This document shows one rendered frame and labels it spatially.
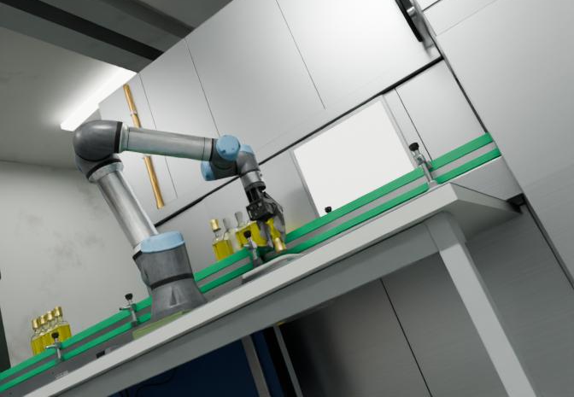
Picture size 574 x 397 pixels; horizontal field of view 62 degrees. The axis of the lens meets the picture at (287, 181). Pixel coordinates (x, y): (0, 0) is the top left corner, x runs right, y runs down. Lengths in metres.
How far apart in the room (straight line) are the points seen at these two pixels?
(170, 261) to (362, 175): 0.83
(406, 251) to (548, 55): 0.72
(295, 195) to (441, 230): 1.08
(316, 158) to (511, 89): 0.80
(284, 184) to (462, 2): 0.93
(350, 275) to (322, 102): 1.11
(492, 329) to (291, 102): 1.38
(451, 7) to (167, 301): 1.13
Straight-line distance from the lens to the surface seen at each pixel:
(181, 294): 1.28
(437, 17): 1.51
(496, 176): 1.52
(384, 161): 1.78
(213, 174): 1.58
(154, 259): 1.31
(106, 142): 1.45
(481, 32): 1.47
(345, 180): 1.82
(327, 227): 1.66
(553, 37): 1.45
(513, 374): 0.91
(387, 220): 0.89
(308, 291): 1.02
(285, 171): 1.93
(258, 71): 2.16
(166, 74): 2.49
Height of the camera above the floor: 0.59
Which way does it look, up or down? 18 degrees up
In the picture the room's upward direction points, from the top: 22 degrees counter-clockwise
